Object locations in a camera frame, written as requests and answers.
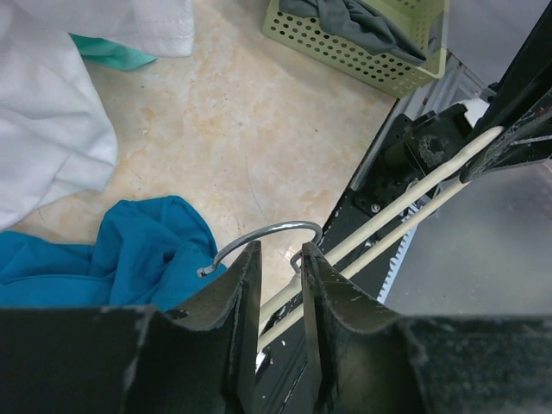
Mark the white toothed cable strip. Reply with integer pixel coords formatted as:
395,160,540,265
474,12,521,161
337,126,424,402
377,228,417,304

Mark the blue t-shirt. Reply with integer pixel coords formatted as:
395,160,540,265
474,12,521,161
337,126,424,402
1,196,225,311

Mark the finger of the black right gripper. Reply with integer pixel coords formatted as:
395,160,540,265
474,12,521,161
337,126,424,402
474,5,551,141
460,97,551,183

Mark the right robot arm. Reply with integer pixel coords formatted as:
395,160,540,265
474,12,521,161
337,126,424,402
365,1,551,198

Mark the white t-shirt on green hanger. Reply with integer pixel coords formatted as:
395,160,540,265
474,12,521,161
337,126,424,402
1,1,195,228

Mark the light green perforated basket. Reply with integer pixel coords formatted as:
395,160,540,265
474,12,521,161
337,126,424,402
262,1,449,98

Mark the grey t-shirt in basket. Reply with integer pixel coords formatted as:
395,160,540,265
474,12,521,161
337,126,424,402
279,0,426,66

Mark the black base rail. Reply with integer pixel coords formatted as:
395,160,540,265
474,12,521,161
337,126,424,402
254,111,436,413

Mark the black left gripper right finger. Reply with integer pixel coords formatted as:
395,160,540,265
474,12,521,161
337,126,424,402
301,242,551,413

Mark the teal t-shirt on hanger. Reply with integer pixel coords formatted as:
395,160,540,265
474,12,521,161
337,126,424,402
71,34,158,72

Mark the cream hanger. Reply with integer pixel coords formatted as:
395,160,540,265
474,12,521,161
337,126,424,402
197,126,504,322

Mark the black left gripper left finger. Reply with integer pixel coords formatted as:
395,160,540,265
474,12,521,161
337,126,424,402
1,241,262,413

